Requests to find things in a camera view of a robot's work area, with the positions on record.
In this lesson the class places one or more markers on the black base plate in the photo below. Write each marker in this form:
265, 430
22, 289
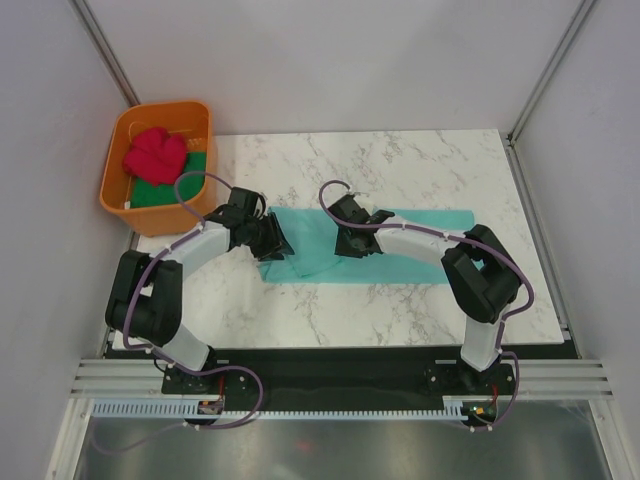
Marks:
343, 378

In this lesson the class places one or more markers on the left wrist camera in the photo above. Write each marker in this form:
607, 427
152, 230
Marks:
248, 202

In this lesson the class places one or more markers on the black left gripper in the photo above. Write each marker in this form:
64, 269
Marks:
276, 244

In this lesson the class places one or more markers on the aluminium rail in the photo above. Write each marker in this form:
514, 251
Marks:
539, 380

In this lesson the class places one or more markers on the orange plastic bin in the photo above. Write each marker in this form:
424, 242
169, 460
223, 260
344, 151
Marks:
191, 119

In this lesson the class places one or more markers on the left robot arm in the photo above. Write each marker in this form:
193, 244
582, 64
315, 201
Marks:
146, 298

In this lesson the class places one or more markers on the teal t shirt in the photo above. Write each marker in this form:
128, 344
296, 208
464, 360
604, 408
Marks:
312, 235

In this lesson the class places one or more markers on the red t shirt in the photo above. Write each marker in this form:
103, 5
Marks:
156, 156

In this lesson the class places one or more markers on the aluminium frame post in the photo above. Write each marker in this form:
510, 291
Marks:
93, 29
570, 35

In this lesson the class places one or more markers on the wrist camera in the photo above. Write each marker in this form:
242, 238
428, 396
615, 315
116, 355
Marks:
366, 202
248, 202

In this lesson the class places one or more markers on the left aluminium frame post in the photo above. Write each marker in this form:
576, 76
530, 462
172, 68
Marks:
93, 29

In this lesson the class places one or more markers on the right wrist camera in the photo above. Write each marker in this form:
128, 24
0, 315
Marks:
366, 202

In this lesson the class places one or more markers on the white slotted cable duct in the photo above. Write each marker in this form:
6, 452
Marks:
200, 408

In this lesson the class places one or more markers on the right aluminium frame post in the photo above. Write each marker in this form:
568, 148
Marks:
570, 35

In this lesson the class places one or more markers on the green t shirt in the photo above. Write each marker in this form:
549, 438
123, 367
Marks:
145, 194

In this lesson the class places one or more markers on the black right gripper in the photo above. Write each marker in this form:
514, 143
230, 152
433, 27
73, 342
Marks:
343, 249

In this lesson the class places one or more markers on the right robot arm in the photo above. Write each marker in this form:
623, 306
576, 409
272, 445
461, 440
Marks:
478, 269

